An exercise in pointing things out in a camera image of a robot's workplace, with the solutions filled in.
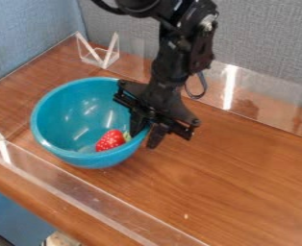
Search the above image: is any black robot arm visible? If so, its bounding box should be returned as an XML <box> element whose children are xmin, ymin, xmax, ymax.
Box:
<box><xmin>90</xmin><ymin>0</ymin><xmax>217</xmax><ymax>149</ymax></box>

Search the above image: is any clear acrylic front barrier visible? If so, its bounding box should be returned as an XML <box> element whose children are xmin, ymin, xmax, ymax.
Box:
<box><xmin>0</xmin><ymin>140</ymin><xmax>209</xmax><ymax>246</ymax></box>

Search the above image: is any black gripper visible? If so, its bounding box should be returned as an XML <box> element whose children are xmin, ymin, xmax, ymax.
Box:
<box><xmin>114</xmin><ymin>79</ymin><xmax>200</xmax><ymax>149</ymax></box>

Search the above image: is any clear acrylic barrier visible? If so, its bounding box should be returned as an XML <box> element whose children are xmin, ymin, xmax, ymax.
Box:
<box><xmin>109</xmin><ymin>34</ymin><xmax>302</xmax><ymax>136</ymax></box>
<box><xmin>0</xmin><ymin>140</ymin><xmax>209</xmax><ymax>246</ymax></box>

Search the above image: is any clear acrylic back barrier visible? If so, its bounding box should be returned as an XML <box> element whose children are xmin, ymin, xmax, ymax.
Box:
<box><xmin>109</xmin><ymin>34</ymin><xmax>302</xmax><ymax>136</ymax></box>

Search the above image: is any blue bowl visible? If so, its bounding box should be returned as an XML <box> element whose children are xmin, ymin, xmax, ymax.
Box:
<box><xmin>29</xmin><ymin>77</ymin><xmax>149</xmax><ymax>169</ymax></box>

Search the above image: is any black cable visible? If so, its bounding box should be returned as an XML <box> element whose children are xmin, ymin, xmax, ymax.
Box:
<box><xmin>182</xmin><ymin>70</ymin><xmax>209</xmax><ymax>100</ymax></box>

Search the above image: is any red toy strawberry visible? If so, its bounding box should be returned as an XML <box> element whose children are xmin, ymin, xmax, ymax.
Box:
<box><xmin>94</xmin><ymin>129</ymin><xmax>130</xmax><ymax>152</ymax></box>

